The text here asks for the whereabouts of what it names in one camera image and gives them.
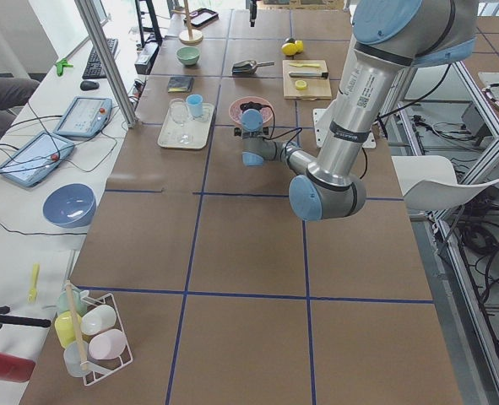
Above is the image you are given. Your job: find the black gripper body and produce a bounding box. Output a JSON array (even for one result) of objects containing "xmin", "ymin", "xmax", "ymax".
[{"xmin": 232, "ymin": 101, "xmax": 271, "ymax": 138}]

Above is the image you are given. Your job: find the silver metal ice scoop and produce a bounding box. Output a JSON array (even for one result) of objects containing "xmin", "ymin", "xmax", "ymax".
[{"xmin": 231, "ymin": 60, "xmax": 275, "ymax": 76}]

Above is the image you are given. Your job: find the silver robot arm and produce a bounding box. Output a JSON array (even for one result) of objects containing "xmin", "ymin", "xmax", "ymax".
[
  {"xmin": 249, "ymin": 0, "xmax": 258, "ymax": 27},
  {"xmin": 240, "ymin": 0, "xmax": 478, "ymax": 221}
]

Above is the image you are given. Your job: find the pink bowl of ice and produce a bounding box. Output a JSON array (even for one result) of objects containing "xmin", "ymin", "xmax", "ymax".
[{"xmin": 228, "ymin": 96, "xmax": 275, "ymax": 127}]

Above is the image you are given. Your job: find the light blue plastic cup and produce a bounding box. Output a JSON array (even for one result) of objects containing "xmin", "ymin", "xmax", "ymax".
[{"xmin": 186, "ymin": 94, "xmax": 203, "ymax": 118}]

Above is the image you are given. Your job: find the half lemon slice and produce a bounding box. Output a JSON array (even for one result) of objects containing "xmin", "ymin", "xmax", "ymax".
[{"xmin": 295, "ymin": 80, "xmax": 307, "ymax": 90}]

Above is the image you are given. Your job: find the wooden cutting board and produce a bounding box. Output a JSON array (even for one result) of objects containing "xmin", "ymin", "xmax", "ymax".
[{"xmin": 282, "ymin": 60, "xmax": 332, "ymax": 100}]

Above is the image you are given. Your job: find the yellow plastic knife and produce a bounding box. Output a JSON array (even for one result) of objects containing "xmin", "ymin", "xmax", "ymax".
[{"xmin": 288, "ymin": 62, "xmax": 321, "ymax": 68}]

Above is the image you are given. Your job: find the yellow lemon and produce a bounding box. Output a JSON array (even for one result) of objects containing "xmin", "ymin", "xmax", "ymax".
[
  {"xmin": 294, "ymin": 40, "xmax": 304, "ymax": 53},
  {"xmin": 281, "ymin": 42, "xmax": 298, "ymax": 57}
]

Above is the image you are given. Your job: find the clear wine glass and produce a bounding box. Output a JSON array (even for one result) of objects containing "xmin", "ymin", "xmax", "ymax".
[{"xmin": 169, "ymin": 98, "xmax": 191, "ymax": 145}]

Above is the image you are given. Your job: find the steel rod with black cap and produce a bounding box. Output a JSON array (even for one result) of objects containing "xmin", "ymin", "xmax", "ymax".
[{"xmin": 288, "ymin": 71, "xmax": 328, "ymax": 79}]

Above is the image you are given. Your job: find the cream bear serving tray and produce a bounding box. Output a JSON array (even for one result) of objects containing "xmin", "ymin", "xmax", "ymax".
[{"xmin": 157, "ymin": 102, "xmax": 215, "ymax": 150}]

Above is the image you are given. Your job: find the grey folded cloth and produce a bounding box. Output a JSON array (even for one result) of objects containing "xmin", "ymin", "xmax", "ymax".
[{"xmin": 167, "ymin": 76, "xmax": 194, "ymax": 93}]

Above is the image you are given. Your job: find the light green bowl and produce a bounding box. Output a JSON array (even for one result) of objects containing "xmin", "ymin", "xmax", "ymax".
[{"xmin": 176, "ymin": 46, "xmax": 200, "ymax": 67}]

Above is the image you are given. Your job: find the wooden mug tree stand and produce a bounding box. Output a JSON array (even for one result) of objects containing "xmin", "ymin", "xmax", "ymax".
[{"xmin": 178, "ymin": 0, "xmax": 203, "ymax": 46}]

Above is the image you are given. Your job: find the black keyboard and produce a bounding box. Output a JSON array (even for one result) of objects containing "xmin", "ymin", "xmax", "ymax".
[{"xmin": 82, "ymin": 38, "xmax": 119, "ymax": 80}]

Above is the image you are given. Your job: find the black computer mouse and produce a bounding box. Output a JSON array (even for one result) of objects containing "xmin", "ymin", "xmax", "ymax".
[{"xmin": 79, "ymin": 80, "xmax": 100, "ymax": 91}]

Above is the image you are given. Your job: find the far blue teach pendant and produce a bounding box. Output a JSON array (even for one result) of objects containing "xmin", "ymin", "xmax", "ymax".
[{"xmin": 53, "ymin": 97, "xmax": 113, "ymax": 138}]

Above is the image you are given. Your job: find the blue teach pendant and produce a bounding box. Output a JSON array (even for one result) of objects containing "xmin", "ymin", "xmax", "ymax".
[
  {"xmin": 53, "ymin": 97, "xmax": 113, "ymax": 138},
  {"xmin": 0, "ymin": 131, "xmax": 75, "ymax": 187}
]

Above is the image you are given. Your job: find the green plastic clip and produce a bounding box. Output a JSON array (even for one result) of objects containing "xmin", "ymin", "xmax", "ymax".
[{"xmin": 55, "ymin": 58, "xmax": 73, "ymax": 77}]

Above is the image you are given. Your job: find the white plastic chair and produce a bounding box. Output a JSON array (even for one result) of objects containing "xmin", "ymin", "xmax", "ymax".
[{"xmin": 392, "ymin": 155, "xmax": 499, "ymax": 211}]

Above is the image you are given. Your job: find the large blue bowl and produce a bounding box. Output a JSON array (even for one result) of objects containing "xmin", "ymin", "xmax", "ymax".
[{"xmin": 42, "ymin": 183, "xmax": 96, "ymax": 229}]

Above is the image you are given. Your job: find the near blue teach pendant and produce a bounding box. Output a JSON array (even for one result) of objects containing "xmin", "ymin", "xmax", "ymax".
[{"xmin": 0, "ymin": 131, "xmax": 75, "ymax": 187}]

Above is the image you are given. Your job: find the red bottle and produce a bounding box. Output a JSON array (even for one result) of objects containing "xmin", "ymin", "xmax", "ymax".
[{"xmin": 0, "ymin": 352, "xmax": 35, "ymax": 383}]

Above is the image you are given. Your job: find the aluminium frame post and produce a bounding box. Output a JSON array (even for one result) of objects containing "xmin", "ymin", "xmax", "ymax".
[{"xmin": 74, "ymin": 0, "xmax": 138, "ymax": 128}]

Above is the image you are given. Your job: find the white wire cup rack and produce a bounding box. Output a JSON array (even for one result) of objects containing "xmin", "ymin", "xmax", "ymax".
[{"xmin": 55, "ymin": 279, "xmax": 134, "ymax": 386}]

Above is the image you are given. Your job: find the black camera tripod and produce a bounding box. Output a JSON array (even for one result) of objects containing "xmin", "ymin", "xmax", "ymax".
[{"xmin": 0, "ymin": 305, "xmax": 52, "ymax": 329}]

